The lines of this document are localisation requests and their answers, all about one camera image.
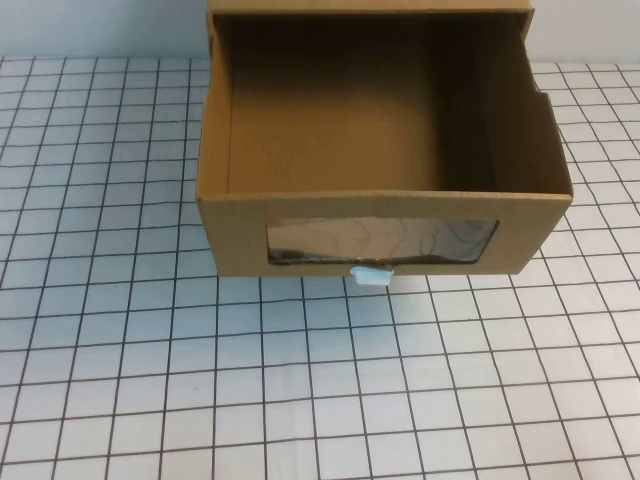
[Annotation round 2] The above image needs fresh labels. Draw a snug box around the cardboard drawer with window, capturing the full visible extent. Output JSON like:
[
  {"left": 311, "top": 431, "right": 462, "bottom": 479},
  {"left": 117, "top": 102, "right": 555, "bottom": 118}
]
[{"left": 194, "top": 10, "right": 575, "bottom": 279}]

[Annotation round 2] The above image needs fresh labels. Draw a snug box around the white grid table cover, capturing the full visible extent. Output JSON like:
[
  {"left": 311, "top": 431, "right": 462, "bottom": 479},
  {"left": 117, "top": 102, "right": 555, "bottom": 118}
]
[{"left": 0, "top": 54, "right": 640, "bottom": 480}]

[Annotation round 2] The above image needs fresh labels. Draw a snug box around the white handle on creased-window drawer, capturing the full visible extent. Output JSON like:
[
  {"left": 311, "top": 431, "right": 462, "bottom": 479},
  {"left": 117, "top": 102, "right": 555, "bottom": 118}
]
[{"left": 349, "top": 266, "right": 397, "bottom": 289}]

